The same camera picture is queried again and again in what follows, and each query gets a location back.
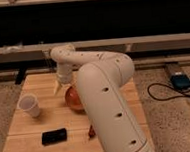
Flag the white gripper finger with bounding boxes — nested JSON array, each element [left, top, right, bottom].
[[53, 82, 62, 94]]

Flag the orange ceramic bowl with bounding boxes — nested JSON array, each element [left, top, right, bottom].
[[65, 86, 84, 113]]

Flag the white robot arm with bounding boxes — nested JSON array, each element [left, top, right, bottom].
[[50, 44, 155, 152]]

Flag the white plastic cup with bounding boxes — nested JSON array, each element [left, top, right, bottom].
[[18, 94, 40, 118]]

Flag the wooden table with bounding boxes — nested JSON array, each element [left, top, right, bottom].
[[0, 63, 156, 152]]

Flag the small red object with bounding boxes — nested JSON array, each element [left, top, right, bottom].
[[88, 125, 96, 139]]

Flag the blue power adapter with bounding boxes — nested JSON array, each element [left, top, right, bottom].
[[170, 74, 190, 90]]

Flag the black cable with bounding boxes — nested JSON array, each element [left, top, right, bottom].
[[145, 65, 190, 152]]

